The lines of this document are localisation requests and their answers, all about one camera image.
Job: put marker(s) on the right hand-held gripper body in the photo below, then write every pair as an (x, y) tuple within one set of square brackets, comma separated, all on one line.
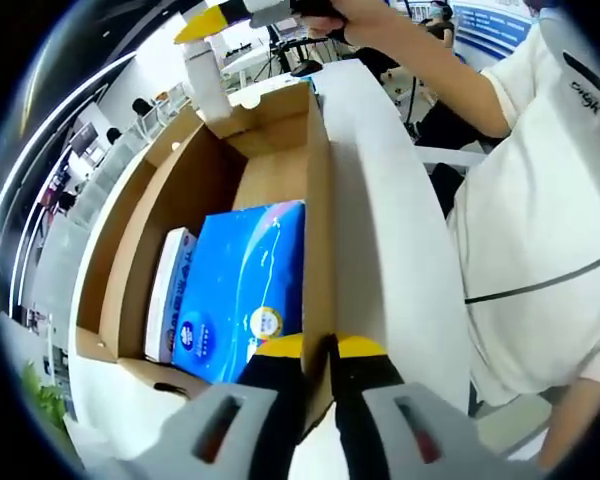
[(275, 17)]

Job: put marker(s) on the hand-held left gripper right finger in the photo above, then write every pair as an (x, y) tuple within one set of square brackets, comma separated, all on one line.
[(400, 430)]

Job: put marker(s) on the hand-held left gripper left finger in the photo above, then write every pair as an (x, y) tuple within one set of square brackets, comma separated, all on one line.
[(230, 430)]

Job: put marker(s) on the white bottle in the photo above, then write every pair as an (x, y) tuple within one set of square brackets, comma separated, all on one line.
[(207, 85)]

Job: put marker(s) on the blue tissue pack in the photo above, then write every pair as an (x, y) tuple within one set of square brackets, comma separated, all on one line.
[(240, 290)]

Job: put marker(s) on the white medicine box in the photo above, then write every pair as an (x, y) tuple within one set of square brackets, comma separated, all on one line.
[(167, 290)]

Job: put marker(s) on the brown cardboard shoe box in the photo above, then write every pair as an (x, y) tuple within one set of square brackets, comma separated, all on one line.
[(180, 190)]

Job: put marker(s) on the person's right hand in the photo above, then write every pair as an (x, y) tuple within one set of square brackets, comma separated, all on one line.
[(362, 20)]

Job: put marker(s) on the black tripod stand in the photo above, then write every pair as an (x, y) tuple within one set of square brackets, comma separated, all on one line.
[(290, 57)]

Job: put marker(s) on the potted green plant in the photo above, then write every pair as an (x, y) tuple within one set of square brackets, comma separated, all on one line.
[(45, 400)]

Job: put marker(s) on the white chest-worn device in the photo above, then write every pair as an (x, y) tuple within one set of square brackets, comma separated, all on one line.
[(555, 65)]

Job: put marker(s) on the blue wall poster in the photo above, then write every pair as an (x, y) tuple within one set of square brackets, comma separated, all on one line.
[(490, 30)]

